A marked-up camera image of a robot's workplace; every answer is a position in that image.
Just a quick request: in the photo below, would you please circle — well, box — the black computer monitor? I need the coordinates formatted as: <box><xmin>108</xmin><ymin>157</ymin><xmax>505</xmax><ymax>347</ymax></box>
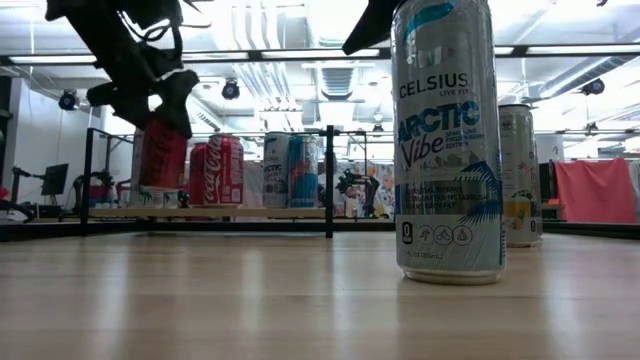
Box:
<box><xmin>40</xmin><ymin>163</ymin><xmax>70</xmax><ymax>197</ymax></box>

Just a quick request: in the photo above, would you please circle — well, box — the silver Celsius Arctic Vibe can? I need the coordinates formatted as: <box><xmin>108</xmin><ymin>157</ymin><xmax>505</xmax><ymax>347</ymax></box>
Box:
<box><xmin>262</xmin><ymin>131</ymin><xmax>291</xmax><ymax>209</ymax></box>
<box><xmin>390</xmin><ymin>0</ymin><xmax>507</xmax><ymax>286</ymax></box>

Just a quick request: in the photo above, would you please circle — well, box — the orange cloth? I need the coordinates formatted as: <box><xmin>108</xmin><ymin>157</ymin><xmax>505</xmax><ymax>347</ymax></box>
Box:
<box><xmin>553</xmin><ymin>157</ymin><xmax>638</xmax><ymax>225</ymax></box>

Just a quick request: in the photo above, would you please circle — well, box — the blue silver Red Bull can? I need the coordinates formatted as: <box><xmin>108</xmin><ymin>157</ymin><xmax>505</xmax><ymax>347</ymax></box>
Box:
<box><xmin>288</xmin><ymin>134</ymin><xmax>320</xmax><ymax>209</ymax></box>

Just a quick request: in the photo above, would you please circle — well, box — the red Coca-Cola can white script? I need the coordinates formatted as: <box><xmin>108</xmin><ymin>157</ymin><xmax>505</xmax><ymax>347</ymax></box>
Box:
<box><xmin>202</xmin><ymin>133</ymin><xmax>245</xmax><ymax>207</ymax></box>

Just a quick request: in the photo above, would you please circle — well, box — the silver Celsius can yellow print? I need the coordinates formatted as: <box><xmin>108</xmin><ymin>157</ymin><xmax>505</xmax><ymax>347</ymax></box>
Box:
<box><xmin>498</xmin><ymin>103</ymin><xmax>541</xmax><ymax>248</ymax></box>

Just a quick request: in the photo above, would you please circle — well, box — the black left wrist camera cable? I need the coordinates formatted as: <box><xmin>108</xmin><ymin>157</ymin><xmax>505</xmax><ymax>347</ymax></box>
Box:
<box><xmin>119</xmin><ymin>8</ymin><xmax>187</xmax><ymax>51</ymax></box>

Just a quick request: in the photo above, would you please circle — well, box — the black curved cable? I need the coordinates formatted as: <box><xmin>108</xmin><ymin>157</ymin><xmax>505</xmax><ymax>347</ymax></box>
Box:
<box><xmin>0</xmin><ymin>197</ymin><xmax>36</xmax><ymax>224</ymax></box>

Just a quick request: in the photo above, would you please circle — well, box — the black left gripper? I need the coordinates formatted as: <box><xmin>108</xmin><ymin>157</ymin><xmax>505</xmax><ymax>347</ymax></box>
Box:
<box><xmin>74</xmin><ymin>14</ymin><xmax>200</xmax><ymax>140</ymax></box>

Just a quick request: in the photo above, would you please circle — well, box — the black aluminium table frame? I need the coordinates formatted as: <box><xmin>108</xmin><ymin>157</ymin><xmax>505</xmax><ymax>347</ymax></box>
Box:
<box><xmin>0</xmin><ymin>127</ymin><xmax>640</xmax><ymax>242</ymax></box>

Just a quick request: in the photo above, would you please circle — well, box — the black shelf divider bar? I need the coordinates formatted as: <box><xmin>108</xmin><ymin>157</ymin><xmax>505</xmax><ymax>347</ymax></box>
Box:
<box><xmin>324</xmin><ymin>124</ymin><xmax>336</xmax><ymax>239</ymax></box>

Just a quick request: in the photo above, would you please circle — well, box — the black overhead frame beam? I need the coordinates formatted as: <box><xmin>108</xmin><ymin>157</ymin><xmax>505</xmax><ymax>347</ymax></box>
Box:
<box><xmin>0</xmin><ymin>43</ymin><xmax>640</xmax><ymax>67</ymax></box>

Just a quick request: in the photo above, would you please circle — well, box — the colourful floral banner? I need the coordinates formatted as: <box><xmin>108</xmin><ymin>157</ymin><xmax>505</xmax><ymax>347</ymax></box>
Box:
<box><xmin>333</xmin><ymin>160</ymin><xmax>396</xmax><ymax>219</ymax></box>

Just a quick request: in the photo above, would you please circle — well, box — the red zero sugar cola can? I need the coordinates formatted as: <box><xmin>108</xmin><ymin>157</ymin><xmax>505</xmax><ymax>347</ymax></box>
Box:
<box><xmin>138</xmin><ymin>117</ymin><xmax>189</xmax><ymax>194</ymax></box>

